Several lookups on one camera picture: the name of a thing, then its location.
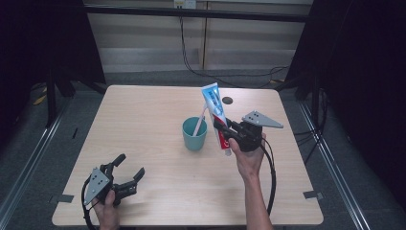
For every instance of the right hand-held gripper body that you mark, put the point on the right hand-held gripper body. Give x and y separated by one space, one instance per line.
250 137

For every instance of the white wall socket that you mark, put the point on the white wall socket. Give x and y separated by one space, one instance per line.
185 3

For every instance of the toothpaste tube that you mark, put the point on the toothpaste tube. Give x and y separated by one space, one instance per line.
213 99

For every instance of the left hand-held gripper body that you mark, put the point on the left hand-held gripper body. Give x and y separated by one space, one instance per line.
96 185

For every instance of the person's left hand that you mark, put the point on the person's left hand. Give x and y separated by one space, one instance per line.
107 212

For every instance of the grey tape strip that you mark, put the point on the grey tape strip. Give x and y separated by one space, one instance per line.
312 195
63 198

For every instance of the black horizontal bar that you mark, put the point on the black horizontal bar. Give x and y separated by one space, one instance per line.
191 13

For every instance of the person's right hand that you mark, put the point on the person's right hand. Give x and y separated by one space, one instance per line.
249 161

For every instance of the black metal stand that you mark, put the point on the black metal stand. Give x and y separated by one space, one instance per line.
51 102

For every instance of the yellow floor marker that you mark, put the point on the yellow floor marker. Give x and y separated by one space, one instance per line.
40 100

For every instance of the dark curtain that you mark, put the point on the dark curtain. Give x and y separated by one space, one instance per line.
38 41
360 80

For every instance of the small black floor strip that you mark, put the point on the small black floor strip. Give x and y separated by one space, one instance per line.
75 133

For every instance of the aluminium floor rail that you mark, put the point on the aluminium floor rail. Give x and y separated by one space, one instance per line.
28 163
335 172

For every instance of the teal cup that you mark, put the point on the teal cup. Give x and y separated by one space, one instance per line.
194 143

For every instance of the pink toothbrush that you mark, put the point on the pink toothbrush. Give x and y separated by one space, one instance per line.
201 119

